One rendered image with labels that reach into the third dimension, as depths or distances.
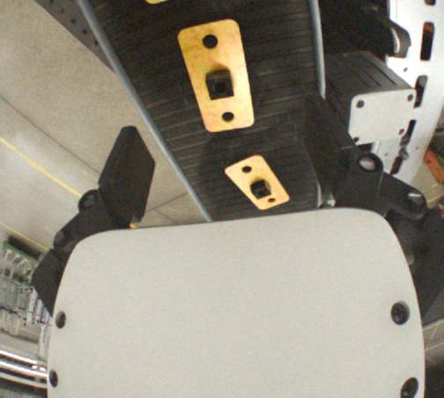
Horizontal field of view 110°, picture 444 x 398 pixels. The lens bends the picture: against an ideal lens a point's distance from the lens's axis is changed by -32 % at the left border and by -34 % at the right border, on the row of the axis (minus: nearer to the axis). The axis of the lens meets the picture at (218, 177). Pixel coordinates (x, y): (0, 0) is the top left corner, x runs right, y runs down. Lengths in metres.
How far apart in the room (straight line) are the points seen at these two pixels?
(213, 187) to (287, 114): 0.11
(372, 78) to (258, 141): 0.18
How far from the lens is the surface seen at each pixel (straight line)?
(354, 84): 0.29
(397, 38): 0.27
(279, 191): 0.25
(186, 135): 0.19
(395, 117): 0.32
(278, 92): 0.17
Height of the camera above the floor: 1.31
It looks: 41 degrees down
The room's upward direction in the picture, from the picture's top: 180 degrees counter-clockwise
